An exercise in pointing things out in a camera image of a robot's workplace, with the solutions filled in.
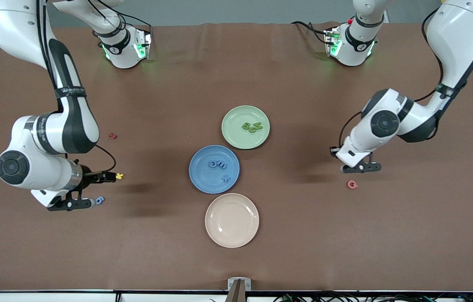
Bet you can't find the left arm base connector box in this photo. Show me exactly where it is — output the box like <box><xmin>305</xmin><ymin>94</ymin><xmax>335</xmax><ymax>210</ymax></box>
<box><xmin>324</xmin><ymin>27</ymin><xmax>342</xmax><ymax>57</ymax></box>

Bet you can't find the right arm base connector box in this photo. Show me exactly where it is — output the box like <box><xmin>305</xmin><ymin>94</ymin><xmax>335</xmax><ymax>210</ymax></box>
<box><xmin>133</xmin><ymin>29</ymin><xmax>153</xmax><ymax>60</ymax></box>

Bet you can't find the brown table cover sheet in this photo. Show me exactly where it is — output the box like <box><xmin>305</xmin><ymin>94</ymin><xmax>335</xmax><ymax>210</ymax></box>
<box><xmin>0</xmin><ymin>22</ymin><xmax>473</xmax><ymax>293</ymax></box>

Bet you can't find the green plate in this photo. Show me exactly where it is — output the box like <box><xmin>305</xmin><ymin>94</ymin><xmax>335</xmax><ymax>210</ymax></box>
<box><xmin>221</xmin><ymin>105</ymin><xmax>270</xmax><ymax>150</ymax></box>

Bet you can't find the blue plate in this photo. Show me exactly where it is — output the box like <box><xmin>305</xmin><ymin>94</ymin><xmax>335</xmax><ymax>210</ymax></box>
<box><xmin>189</xmin><ymin>145</ymin><xmax>240</xmax><ymax>194</ymax></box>

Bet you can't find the beige plate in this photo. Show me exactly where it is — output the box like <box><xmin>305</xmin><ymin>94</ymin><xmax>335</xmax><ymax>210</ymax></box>
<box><xmin>205</xmin><ymin>193</ymin><xmax>259</xmax><ymax>248</ymax></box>

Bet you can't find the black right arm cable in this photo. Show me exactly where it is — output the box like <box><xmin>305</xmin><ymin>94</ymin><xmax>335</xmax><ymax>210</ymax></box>
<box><xmin>35</xmin><ymin>0</ymin><xmax>117</xmax><ymax>172</ymax></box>

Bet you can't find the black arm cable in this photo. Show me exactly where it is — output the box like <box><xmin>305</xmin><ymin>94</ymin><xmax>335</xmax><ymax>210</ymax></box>
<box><xmin>35</xmin><ymin>0</ymin><xmax>117</xmax><ymax>172</ymax></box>
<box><xmin>338</xmin><ymin>6</ymin><xmax>444</xmax><ymax>148</ymax></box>

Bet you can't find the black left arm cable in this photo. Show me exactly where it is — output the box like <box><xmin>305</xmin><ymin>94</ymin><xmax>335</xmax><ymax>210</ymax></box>
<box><xmin>338</xmin><ymin>6</ymin><xmax>444</xmax><ymax>148</ymax></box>

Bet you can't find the black left base cable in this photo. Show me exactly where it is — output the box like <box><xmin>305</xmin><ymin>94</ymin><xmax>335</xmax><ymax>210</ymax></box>
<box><xmin>291</xmin><ymin>20</ymin><xmax>330</xmax><ymax>46</ymax></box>

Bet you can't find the black base cable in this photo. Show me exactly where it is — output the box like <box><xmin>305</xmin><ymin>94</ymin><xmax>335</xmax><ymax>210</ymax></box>
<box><xmin>94</xmin><ymin>8</ymin><xmax>154</xmax><ymax>42</ymax></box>
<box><xmin>291</xmin><ymin>20</ymin><xmax>330</xmax><ymax>46</ymax></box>

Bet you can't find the black right base cable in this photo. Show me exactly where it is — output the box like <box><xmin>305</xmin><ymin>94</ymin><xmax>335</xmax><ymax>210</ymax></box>
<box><xmin>94</xmin><ymin>8</ymin><xmax>154</xmax><ymax>42</ymax></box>

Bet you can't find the small metal bracket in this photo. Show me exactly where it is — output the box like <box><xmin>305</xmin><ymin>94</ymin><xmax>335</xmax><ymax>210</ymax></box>
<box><xmin>227</xmin><ymin>278</ymin><xmax>252</xmax><ymax>292</ymax></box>

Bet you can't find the tan post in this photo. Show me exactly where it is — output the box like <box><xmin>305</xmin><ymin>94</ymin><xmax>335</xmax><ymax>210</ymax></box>
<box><xmin>225</xmin><ymin>280</ymin><xmax>248</xmax><ymax>302</ymax></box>

